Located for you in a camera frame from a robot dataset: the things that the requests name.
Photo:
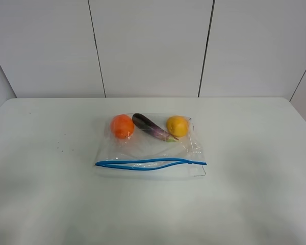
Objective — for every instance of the orange fruit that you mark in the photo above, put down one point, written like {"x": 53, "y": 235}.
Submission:
{"x": 122, "y": 126}

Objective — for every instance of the clear blue-zip file bag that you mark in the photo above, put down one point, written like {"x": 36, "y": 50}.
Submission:
{"x": 145, "y": 157}

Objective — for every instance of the purple eggplant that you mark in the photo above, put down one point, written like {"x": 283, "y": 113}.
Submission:
{"x": 149, "y": 127}

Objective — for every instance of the yellow lemon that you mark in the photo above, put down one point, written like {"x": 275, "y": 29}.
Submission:
{"x": 177, "y": 126}

